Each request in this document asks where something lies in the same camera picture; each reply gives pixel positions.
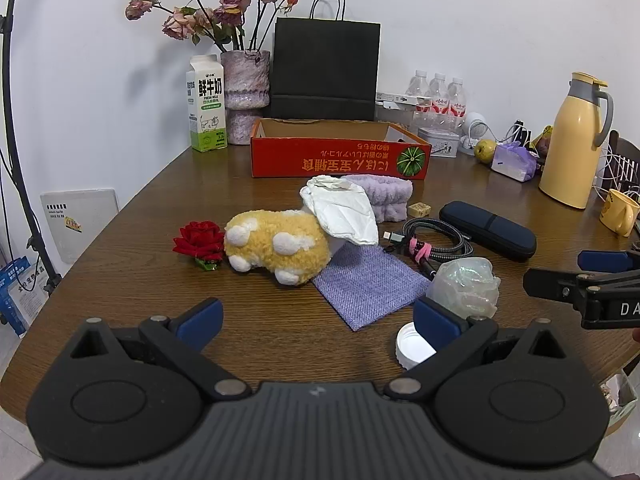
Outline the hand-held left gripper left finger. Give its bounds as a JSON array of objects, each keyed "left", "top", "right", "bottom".
[{"left": 70, "top": 297, "right": 253, "bottom": 403}]

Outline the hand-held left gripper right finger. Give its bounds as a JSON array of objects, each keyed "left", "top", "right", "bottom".
[{"left": 384, "top": 296, "right": 571, "bottom": 403}]

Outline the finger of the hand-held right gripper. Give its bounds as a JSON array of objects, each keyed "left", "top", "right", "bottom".
[
  {"left": 577, "top": 249, "right": 640, "bottom": 281},
  {"left": 523, "top": 267, "right": 603, "bottom": 307}
]

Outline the white plastic lid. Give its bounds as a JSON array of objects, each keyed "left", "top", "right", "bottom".
[{"left": 395, "top": 321, "right": 441, "bottom": 372}]

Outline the clear plastic bag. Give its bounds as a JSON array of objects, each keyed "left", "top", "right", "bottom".
[{"left": 431, "top": 257, "right": 502, "bottom": 318}]

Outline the braided charging cable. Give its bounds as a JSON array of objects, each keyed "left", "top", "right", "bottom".
[{"left": 384, "top": 217, "right": 473, "bottom": 281}]

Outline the purple cloth pouch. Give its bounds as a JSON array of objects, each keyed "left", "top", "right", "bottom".
[{"left": 312, "top": 247, "right": 432, "bottom": 332}]

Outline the red artificial rose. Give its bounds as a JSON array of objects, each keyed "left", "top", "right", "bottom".
[{"left": 172, "top": 221, "right": 226, "bottom": 272}]

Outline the dark blue glasses case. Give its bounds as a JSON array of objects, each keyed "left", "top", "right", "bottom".
[{"left": 439, "top": 201, "right": 537, "bottom": 262}]

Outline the yellow plush sheep toy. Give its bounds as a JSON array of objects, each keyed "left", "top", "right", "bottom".
[{"left": 223, "top": 208, "right": 332, "bottom": 288}]

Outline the purple fluffy headband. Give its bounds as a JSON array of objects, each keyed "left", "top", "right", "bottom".
[{"left": 345, "top": 174, "right": 414, "bottom": 223}]

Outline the red cardboard box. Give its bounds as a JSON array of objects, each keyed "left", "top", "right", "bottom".
[{"left": 250, "top": 118, "right": 432, "bottom": 181}]

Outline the yellow mug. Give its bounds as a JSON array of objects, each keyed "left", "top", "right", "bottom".
[{"left": 600, "top": 189, "right": 640, "bottom": 237}]

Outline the pale paper bag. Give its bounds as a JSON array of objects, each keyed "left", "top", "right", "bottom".
[{"left": 600, "top": 369, "right": 627, "bottom": 431}]

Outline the yellow thermos jug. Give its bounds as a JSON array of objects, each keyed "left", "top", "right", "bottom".
[{"left": 538, "top": 72, "right": 615, "bottom": 210}]

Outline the dark wooden chair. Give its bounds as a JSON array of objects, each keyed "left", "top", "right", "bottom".
[{"left": 607, "top": 130, "right": 640, "bottom": 188}]

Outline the purple tissue pack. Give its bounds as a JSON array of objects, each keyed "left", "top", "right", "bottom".
[{"left": 491, "top": 141, "right": 541, "bottom": 182}]

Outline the yellow snack packet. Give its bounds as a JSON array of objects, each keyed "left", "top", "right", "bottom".
[{"left": 530, "top": 125, "right": 554, "bottom": 158}]

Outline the green apple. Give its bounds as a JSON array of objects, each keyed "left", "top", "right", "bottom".
[{"left": 474, "top": 139, "right": 498, "bottom": 165}]

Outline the white board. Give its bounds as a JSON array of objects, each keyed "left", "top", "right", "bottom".
[{"left": 40, "top": 188, "right": 120, "bottom": 265}]

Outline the white printed packet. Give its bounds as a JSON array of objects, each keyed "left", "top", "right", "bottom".
[{"left": 12, "top": 275, "right": 51, "bottom": 331}]

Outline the small white fan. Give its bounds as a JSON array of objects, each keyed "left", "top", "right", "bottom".
[{"left": 460, "top": 111, "right": 493, "bottom": 156}]

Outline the blue packet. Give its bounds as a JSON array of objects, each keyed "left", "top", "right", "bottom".
[{"left": 0, "top": 256, "right": 32, "bottom": 338}]

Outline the clear water bottle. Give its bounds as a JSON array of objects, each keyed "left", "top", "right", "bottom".
[
  {"left": 406, "top": 70, "right": 431, "bottom": 131},
  {"left": 446, "top": 77, "right": 469, "bottom": 131},
  {"left": 427, "top": 73, "right": 449, "bottom": 131}
]

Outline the white green milk carton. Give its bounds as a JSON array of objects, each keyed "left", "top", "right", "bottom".
[{"left": 186, "top": 55, "right": 228, "bottom": 153}]

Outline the black light stand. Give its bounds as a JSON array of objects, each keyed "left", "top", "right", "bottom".
[{"left": 0, "top": 0, "right": 63, "bottom": 291}]

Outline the flat white box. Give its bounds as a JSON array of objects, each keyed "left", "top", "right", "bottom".
[{"left": 375, "top": 91, "right": 433, "bottom": 111}]

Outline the mottled purple vase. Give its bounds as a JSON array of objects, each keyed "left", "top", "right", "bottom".
[{"left": 220, "top": 50, "right": 272, "bottom": 145}]

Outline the black paper bag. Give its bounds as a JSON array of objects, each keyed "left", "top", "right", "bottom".
[{"left": 270, "top": 0, "right": 381, "bottom": 122}]

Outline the white cable bundle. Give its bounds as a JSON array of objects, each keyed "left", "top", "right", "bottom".
[{"left": 592, "top": 145, "right": 640, "bottom": 198}]

